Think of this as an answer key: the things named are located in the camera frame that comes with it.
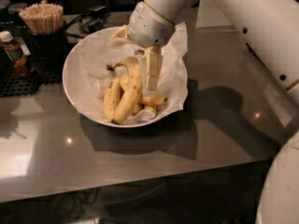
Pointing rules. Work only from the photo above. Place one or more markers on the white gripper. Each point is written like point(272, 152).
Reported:
point(149, 26)

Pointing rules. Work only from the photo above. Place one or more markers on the large top banana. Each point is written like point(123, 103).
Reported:
point(131, 93)

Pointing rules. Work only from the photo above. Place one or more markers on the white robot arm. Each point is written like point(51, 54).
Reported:
point(270, 28)

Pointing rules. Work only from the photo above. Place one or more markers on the back banana with stem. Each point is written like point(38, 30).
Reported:
point(139, 52)

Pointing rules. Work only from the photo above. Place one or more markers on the white bowl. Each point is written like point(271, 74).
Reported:
point(78, 78)

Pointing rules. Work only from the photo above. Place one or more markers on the right crosswise banana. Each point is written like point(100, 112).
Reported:
point(155, 98)

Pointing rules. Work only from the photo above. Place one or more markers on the left small banana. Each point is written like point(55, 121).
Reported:
point(112, 97)

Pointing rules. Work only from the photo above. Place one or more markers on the white paper liner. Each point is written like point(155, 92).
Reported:
point(93, 62)

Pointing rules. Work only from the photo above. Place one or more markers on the black stick holder cup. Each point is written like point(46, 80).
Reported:
point(54, 49)

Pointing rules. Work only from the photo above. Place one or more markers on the bundle of wooden stir sticks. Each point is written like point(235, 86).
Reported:
point(43, 18)

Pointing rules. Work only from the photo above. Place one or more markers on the brown sauce bottle white cap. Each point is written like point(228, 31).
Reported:
point(21, 64)

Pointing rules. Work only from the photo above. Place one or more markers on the dark jar with lid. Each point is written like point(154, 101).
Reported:
point(14, 10)
point(6, 20)

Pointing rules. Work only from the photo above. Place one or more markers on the black rubber grid mat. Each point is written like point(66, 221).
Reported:
point(12, 85)

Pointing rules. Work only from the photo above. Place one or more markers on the black power adapter with cable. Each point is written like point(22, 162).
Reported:
point(91, 21)

